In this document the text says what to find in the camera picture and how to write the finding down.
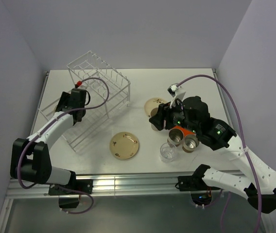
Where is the clear glass tumbler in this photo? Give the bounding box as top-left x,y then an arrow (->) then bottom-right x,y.
160,143 -> 177,163

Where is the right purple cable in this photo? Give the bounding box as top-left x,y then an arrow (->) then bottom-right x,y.
176,74 -> 262,233

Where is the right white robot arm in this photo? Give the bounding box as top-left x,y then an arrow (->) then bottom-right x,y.
149,96 -> 276,214

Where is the beige plastic cup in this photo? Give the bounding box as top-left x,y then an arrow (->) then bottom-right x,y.
150,108 -> 163,131

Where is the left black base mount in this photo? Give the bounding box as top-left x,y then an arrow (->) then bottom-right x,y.
48,179 -> 94,214

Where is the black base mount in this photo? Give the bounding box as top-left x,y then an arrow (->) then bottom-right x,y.
175,165 -> 223,209
48,179 -> 94,214

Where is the beige plate with black motif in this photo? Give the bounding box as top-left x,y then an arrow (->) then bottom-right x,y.
144,97 -> 168,117

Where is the white wire dish rack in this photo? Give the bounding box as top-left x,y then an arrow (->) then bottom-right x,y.
38,51 -> 130,151

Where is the steel lined cup brown band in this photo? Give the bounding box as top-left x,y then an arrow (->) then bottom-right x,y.
167,128 -> 184,147

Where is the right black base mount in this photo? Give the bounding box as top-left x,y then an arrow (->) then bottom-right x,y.
175,165 -> 223,209

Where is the beige plate with red stamps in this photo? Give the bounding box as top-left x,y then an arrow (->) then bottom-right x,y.
109,132 -> 139,160

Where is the orange plastic plate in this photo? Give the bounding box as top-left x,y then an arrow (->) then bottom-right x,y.
174,126 -> 195,136

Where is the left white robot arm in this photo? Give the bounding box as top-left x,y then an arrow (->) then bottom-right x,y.
10,88 -> 90,194

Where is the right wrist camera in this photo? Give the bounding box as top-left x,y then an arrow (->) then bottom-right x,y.
167,83 -> 186,108

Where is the aluminium frame rail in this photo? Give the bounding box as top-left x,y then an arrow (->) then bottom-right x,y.
0,68 -> 239,233

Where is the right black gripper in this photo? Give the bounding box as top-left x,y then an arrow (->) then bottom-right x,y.
148,97 -> 199,133

